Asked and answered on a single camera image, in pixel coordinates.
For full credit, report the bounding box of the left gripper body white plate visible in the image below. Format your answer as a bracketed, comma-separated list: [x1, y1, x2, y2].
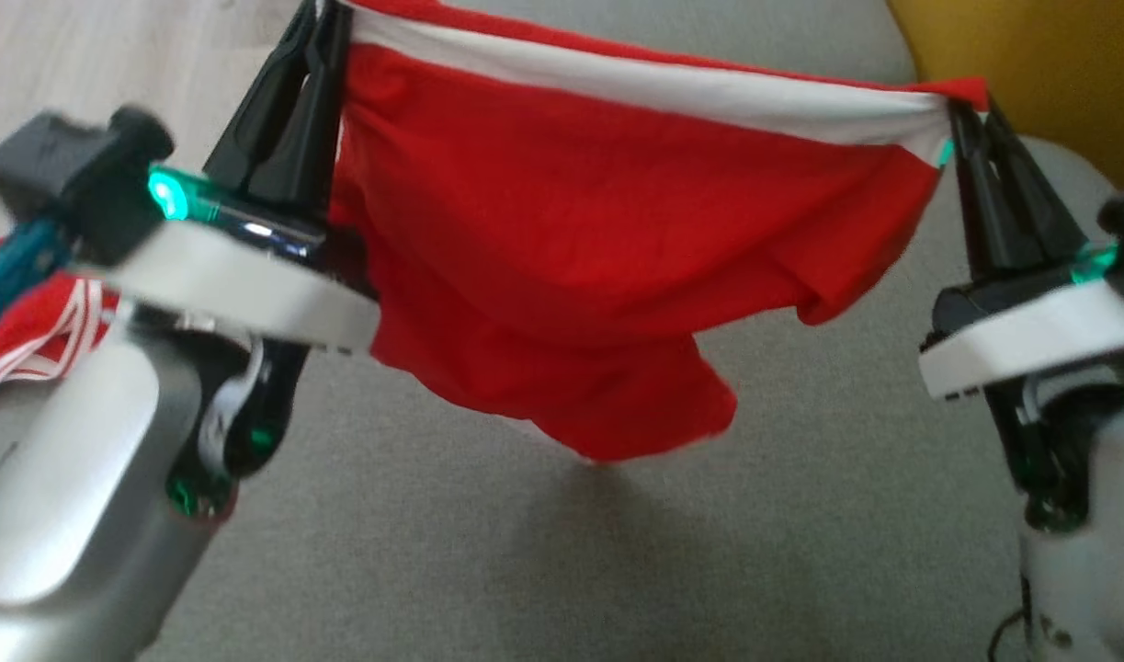
[74, 165, 383, 520]

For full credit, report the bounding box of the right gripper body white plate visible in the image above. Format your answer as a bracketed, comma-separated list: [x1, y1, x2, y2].
[918, 241, 1124, 536]

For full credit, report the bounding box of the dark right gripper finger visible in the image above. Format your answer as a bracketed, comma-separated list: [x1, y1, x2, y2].
[948, 99, 1033, 282]
[982, 99, 1088, 273]

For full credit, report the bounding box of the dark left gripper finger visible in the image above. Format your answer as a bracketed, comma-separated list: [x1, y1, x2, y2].
[203, 0, 329, 200]
[249, 4, 354, 223]

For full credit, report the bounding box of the red white sports jersey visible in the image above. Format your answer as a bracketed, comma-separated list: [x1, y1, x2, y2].
[0, 0, 990, 463]

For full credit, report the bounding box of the yellow sofa backrest cushion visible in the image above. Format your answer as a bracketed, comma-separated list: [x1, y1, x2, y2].
[888, 0, 1124, 189]

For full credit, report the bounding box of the large grey sofa seat cushion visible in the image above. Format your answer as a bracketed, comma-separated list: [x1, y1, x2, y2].
[0, 136, 1118, 662]

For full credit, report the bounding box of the thin black cable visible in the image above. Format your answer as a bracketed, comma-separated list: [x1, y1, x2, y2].
[984, 575, 1036, 662]

